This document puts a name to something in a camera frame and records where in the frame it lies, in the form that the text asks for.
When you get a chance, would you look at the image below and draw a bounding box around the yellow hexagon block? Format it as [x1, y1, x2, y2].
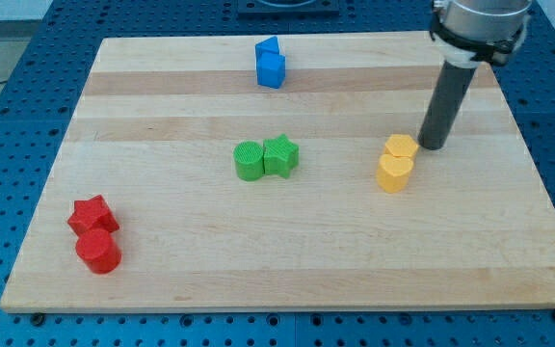
[383, 134, 419, 160]

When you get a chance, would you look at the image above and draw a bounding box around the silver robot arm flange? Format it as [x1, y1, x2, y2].
[429, 0, 532, 68]

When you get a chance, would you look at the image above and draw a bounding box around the green star block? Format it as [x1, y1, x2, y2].
[263, 134, 299, 178]

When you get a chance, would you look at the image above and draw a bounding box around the red star block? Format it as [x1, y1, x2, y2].
[67, 195, 119, 236]

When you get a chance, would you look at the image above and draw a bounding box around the light wooden board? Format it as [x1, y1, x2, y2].
[0, 32, 555, 313]

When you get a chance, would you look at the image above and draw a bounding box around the green cylinder block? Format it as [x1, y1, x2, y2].
[233, 141, 264, 181]

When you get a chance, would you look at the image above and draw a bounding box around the blue cube block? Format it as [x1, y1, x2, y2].
[256, 52, 285, 89]

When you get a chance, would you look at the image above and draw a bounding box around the yellow heart block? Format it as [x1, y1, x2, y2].
[376, 154, 414, 194]

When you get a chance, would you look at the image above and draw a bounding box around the blue triangle block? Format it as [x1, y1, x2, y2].
[254, 36, 280, 60]

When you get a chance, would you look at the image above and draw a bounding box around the red cylinder block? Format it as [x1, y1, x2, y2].
[75, 228, 122, 275]

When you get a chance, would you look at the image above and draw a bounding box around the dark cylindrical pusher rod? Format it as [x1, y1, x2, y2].
[417, 62, 476, 150]

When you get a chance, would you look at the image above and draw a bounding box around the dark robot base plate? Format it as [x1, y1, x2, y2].
[235, 0, 340, 17]

